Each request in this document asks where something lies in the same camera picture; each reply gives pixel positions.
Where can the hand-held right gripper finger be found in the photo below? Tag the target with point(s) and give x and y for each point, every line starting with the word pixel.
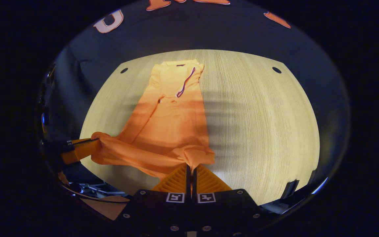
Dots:
pixel 194 184
pixel 188 182

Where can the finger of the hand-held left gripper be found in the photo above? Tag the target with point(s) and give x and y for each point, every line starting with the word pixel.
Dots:
pixel 82 150

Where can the orange T-shirt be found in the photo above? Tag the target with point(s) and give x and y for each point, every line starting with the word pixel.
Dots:
pixel 169 125

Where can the black round table grommet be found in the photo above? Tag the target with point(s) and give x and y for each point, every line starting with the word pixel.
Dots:
pixel 276 69
pixel 124 70

